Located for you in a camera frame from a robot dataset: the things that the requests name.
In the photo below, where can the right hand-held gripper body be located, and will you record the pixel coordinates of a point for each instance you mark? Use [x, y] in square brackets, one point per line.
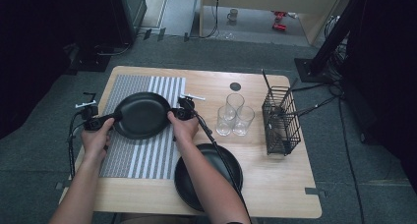
[186, 109]

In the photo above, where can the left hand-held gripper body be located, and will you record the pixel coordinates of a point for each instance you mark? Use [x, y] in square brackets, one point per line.
[90, 122]

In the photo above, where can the person's left hand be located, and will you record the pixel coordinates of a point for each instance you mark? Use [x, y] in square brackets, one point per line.
[95, 142]

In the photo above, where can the person's right hand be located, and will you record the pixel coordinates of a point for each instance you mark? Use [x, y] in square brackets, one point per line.
[185, 130]

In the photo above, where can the clear drinking glass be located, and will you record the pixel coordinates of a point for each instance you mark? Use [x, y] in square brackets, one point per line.
[225, 122]
[235, 101]
[244, 122]

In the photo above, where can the grey striped placemat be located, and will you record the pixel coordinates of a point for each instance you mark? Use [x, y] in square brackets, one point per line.
[147, 158]

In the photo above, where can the black round table grommet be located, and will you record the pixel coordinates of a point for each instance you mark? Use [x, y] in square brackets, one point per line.
[235, 86]

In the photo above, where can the black floor base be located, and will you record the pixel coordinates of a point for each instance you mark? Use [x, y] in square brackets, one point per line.
[88, 60]

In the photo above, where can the grey tape piece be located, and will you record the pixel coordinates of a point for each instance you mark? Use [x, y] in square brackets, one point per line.
[314, 192]
[62, 185]

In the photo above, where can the dark cabinet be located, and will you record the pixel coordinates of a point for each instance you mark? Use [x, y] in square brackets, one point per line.
[131, 14]

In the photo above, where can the grey mug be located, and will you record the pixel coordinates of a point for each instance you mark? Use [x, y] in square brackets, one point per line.
[232, 15]

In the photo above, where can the red tool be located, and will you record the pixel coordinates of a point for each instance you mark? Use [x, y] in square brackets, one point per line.
[279, 14]
[279, 27]

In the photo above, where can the black stand pole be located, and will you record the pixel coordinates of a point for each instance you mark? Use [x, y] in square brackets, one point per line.
[337, 27]

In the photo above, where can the black stand base plate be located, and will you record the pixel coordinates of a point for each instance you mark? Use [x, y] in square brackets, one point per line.
[308, 71]

